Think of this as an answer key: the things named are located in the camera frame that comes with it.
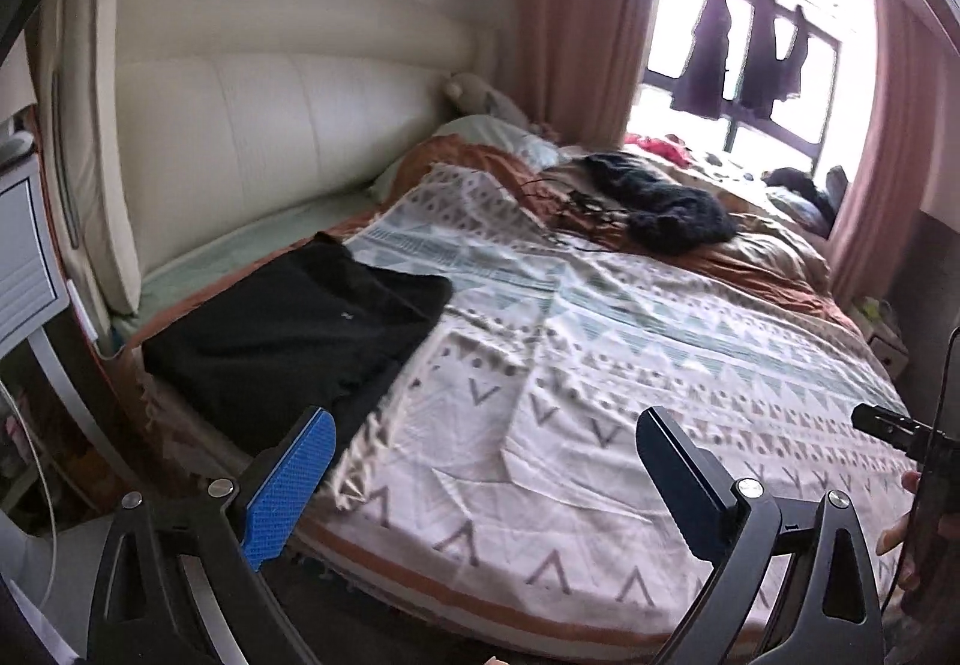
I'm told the hanging dark garment right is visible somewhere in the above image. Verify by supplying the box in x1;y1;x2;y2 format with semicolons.
778;5;811;101

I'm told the rust brown duvet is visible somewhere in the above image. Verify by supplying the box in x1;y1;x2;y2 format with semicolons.
329;137;856;330

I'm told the pink curtain right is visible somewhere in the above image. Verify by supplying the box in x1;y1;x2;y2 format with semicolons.
828;0;944;305

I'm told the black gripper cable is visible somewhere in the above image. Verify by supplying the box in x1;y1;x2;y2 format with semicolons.
877;325;960;636

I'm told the patterned geometric bed blanket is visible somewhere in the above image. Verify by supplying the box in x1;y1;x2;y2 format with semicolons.
296;164;910;663

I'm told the black tangled cable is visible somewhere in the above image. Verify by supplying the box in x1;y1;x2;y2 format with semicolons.
515;179;640;254

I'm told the hanging dark garment middle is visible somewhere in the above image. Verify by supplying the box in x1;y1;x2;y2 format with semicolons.
739;0;782;119

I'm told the light green pillow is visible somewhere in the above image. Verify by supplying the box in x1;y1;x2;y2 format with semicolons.
369;113;562;202

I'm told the cream padded headboard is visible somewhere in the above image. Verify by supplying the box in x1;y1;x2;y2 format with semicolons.
43;0;493;316

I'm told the dark knitted sweater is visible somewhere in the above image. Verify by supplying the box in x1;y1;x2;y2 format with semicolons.
579;153;739;255

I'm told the hanging dark garment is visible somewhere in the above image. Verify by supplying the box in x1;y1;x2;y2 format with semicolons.
778;5;811;101
739;0;782;119
670;0;732;121

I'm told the plush toy animal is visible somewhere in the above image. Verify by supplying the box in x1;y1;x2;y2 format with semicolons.
443;71;556;142

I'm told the dark clothes pile by window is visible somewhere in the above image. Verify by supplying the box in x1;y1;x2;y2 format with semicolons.
763;167;848;238

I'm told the black button-up shirt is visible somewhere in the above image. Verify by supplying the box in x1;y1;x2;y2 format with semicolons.
142;233;454;457

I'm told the pink clothing pile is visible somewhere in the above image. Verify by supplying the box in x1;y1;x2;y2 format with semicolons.
623;133;693;169

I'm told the pink curtain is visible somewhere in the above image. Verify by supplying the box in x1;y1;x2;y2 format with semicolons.
512;0;658;149
828;0;944;305

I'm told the white bedside cabinet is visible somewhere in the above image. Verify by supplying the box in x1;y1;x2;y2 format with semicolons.
0;152;74;360

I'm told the hanging dark garment left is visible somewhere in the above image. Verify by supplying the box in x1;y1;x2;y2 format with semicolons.
670;0;732;121

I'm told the person's right hand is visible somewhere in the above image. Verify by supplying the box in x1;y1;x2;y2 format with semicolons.
875;470;921;592

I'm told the white nightstand right side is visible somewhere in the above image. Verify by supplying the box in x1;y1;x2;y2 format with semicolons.
850;296;910;381

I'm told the pink curtain left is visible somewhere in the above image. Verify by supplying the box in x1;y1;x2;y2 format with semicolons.
512;0;658;149

